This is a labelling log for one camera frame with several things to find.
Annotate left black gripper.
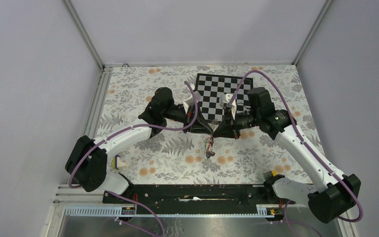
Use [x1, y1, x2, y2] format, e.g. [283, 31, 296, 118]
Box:
[163, 104, 213, 135]

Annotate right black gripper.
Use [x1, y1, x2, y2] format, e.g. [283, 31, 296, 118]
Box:
[213, 108, 261, 139]

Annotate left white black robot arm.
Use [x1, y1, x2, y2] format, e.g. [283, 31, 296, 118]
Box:
[65, 87, 213, 203]

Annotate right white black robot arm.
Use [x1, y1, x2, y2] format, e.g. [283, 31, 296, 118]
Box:
[213, 87, 361, 224]

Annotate black white checkerboard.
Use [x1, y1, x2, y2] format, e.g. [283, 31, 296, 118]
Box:
[195, 73, 253, 122]

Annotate floral patterned mat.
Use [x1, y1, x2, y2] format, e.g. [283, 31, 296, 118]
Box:
[96, 65, 323, 184]

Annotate green white small block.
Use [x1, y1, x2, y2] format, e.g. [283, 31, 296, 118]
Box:
[112, 155, 128, 170]

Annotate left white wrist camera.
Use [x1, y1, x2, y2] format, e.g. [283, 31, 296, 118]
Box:
[183, 91, 201, 115]

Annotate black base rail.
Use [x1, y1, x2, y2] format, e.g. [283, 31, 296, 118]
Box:
[102, 184, 287, 215]

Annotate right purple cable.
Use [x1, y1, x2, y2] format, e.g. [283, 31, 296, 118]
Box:
[227, 70, 364, 237]

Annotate purple cable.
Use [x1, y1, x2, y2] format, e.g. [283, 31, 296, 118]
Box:
[227, 70, 364, 237]
[68, 81, 199, 237]

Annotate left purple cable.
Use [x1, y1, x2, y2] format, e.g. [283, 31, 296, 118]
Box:
[68, 81, 199, 237]

